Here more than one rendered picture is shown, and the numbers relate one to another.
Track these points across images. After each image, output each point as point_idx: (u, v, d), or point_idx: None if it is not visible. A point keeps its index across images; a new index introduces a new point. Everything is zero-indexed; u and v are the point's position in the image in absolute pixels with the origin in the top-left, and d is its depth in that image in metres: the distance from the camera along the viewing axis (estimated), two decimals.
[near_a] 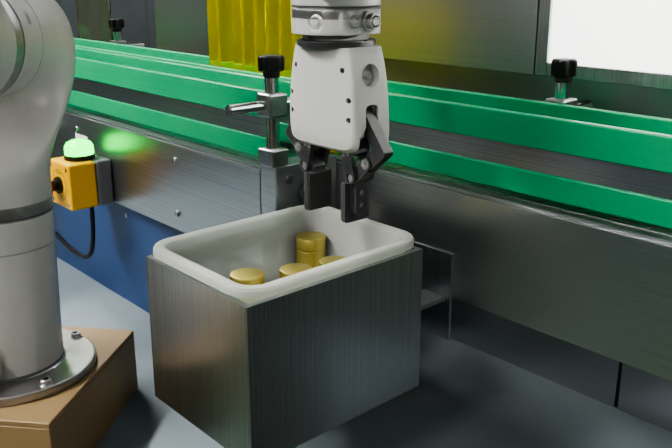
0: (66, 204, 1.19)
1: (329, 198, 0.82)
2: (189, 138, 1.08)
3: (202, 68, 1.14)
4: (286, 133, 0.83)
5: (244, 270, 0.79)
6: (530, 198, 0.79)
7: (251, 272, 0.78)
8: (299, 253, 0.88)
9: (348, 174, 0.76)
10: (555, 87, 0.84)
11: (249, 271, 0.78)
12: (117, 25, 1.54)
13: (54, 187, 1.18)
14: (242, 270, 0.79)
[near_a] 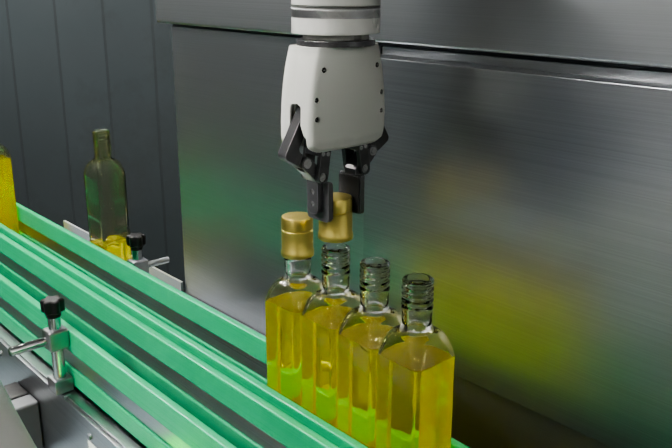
0: None
1: None
2: None
3: (260, 404, 0.85)
4: (287, 158, 0.73)
5: None
6: None
7: None
8: None
9: (362, 165, 0.79)
10: None
11: None
12: (137, 243, 1.25)
13: None
14: None
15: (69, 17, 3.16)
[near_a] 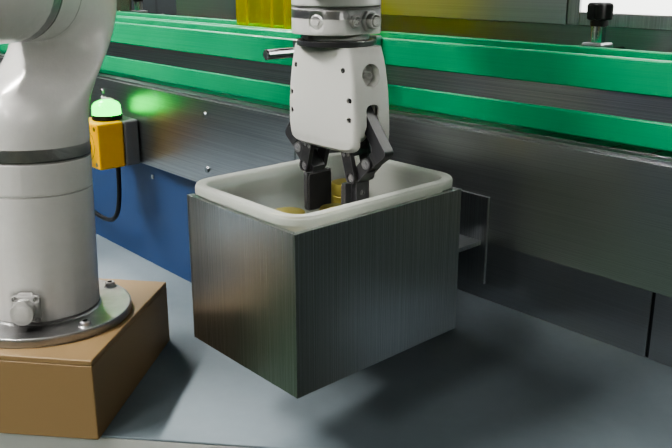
0: (94, 164, 1.19)
1: (329, 198, 0.82)
2: (219, 94, 1.09)
3: (230, 27, 1.15)
4: (285, 133, 0.83)
5: (285, 209, 0.79)
6: (568, 138, 0.80)
7: (292, 210, 0.79)
8: (335, 198, 0.89)
9: (348, 174, 0.76)
10: (591, 31, 0.85)
11: (290, 209, 0.79)
12: None
13: None
14: (283, 209, 0.79)
15: None
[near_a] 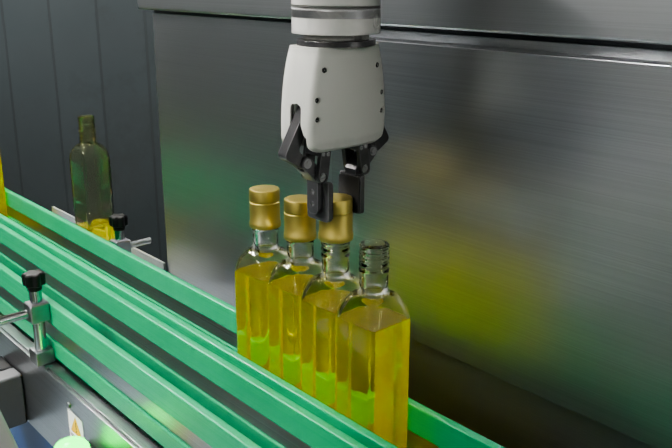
0: None
1: None
2: None
3: (229, 369, 0.89)
4: (287, 158, 0.73)
5: None
6: None
7: None
8: None
9: (362, 165, 0.79)
10: None
11: None
12: (119, 223, 1.29)
13: None
14: None
15: (63, 12, 3.20)
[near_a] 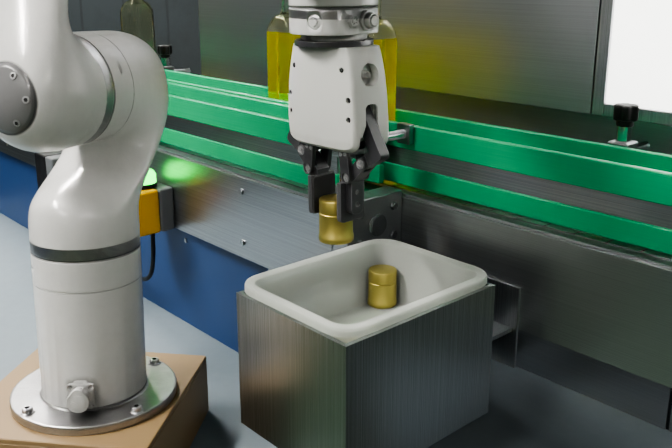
0: None
1: None
2: (254, 170, 1.13)
3: (263, 101, 1.19)
4: (288, 139, 0.82)
5: (332, 195, 0.80)
6: (597, 237, 0.84)
7: None
8: (372, 285, 0.93)
9: (344, 174, 0.76)
10: (617, 130, 0.89)
11: (337, 196, 0.80)
12: (165, 51, 1.59)
13: None
14: (330, 195, 0.80)
15: None
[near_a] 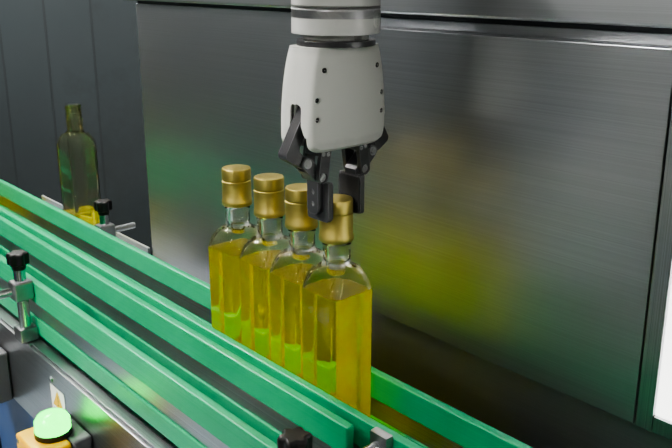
0: None
1: None
2: None
3: (203, 341, 0.93)
4: (287, 158, 0.73)
5: None
6: None
7: (334, 196, 0.80)
8: None
9: (361, 165, 0.79)
10: None
11: None
12: (103, 208, 1.33)
13: None
14: None
15: (57, 8, 3.24)
